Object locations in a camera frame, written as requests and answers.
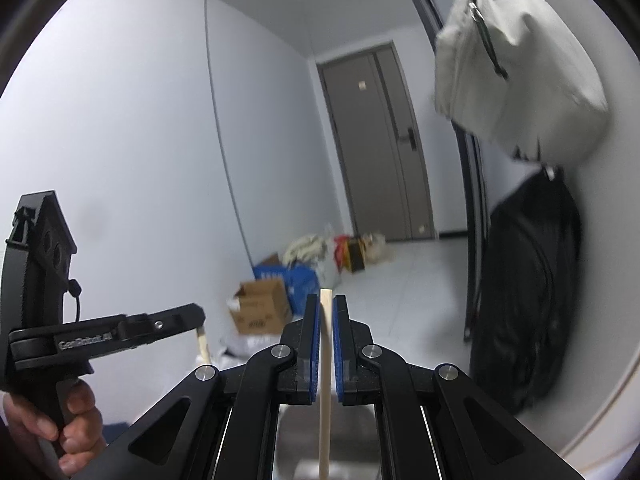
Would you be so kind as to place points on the white oval utensil holder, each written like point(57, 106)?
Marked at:
point(347, 443)

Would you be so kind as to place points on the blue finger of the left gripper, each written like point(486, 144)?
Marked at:
point(147, 328)

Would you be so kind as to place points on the person's left hand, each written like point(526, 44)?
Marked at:
point(81, 439)

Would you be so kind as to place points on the blue cardboard box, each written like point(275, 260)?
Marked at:
point(299, 281)

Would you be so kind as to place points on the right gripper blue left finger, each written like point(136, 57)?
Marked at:
point(298, 381)

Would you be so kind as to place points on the grey entrance door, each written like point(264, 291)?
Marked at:
point(378, 145)

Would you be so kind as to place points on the red yellow paper bag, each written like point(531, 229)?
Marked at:
point(349, 254)

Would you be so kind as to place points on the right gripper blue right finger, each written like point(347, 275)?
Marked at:
point(354, 383)

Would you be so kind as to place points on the brown cardboard box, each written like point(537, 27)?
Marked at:
point(260, 307)

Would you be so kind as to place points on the black hanging backpack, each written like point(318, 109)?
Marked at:
point(528, 292)

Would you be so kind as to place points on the beige plastic bag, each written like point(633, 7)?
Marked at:
point(375, 249)

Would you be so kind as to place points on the grey plastic mailer bag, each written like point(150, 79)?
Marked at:
point(236, 349)

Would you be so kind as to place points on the beige hanging bag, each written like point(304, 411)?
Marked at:
point(513, 74)

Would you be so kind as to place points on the wooden chopstick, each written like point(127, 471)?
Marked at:
point(325, 389)
point(203, 345)

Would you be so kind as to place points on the white sack with cloth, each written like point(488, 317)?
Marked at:
point(317, 253)

